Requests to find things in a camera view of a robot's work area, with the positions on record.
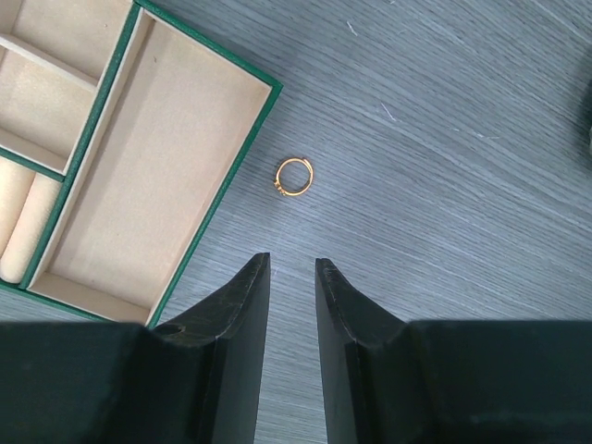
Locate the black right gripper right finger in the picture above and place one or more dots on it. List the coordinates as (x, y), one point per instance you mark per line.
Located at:
(359, 375)

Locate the green jewelry tray insert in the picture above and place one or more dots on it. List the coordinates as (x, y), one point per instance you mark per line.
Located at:
(122, 127)

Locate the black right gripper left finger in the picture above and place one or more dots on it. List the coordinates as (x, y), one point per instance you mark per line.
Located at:
(216, 393)

